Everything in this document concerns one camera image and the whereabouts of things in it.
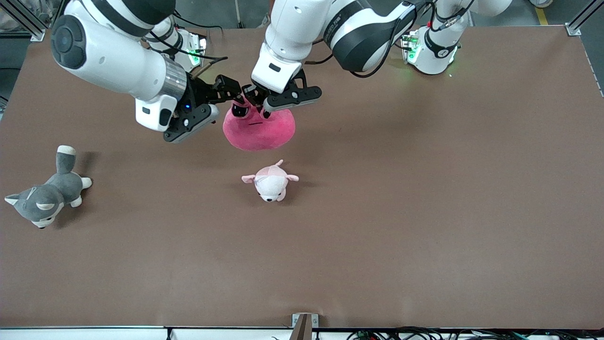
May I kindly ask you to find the hot pink angry-eyed plush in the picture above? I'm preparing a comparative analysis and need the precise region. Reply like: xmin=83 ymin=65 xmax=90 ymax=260
xmin=223 ymin=97 xmax=296 ymax=152

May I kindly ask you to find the pale pink puppy plush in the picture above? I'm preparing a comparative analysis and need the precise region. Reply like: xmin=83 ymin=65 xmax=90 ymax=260
xmin=242 ymin=160 xmax=300 ymax=203

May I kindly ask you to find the grey husky plush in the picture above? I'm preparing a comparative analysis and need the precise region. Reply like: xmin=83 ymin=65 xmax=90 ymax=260
xmin=5 ymin=145 xmax=92 ymax=229

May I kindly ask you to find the brown table cover sheet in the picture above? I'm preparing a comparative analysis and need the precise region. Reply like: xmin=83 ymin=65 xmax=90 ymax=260
xmin=0 ymin=25 xmax=604 ymax=330

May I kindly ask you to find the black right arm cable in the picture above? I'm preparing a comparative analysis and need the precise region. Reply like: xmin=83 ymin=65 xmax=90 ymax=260
xmin=149 ymin=12 xmax=228 ymax=64

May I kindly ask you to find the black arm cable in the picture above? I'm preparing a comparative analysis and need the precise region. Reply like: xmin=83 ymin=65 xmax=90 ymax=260
xmin=149 ymin=12 xmax=228 ymax=64
xmin=348 ymin=0 xmax=465 ymax=79

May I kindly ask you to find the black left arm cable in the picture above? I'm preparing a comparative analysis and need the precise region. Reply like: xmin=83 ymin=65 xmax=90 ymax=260
xmin=348 ymin=0 xmax=465 ymax=79

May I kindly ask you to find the aluminium frame profile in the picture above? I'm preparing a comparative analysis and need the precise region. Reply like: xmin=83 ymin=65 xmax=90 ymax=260
xmin=565 ymin=0 xmax=604 ymax=37
xmin=0 ymin=0 xmax=46 ymax=42

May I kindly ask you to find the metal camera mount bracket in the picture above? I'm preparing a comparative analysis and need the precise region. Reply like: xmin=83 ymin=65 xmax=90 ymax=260
xmin=292 ymin=313 xmax=319 ymax=340

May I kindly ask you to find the white table edge rail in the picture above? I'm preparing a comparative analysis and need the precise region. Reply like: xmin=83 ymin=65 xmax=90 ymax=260
xmin=0 ymin=326 xmax=604 ymax=340

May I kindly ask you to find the black cable bundle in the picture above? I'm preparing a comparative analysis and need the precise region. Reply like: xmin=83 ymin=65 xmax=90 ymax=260
xmin=347 ymin=326 xmax=604 ymax=340

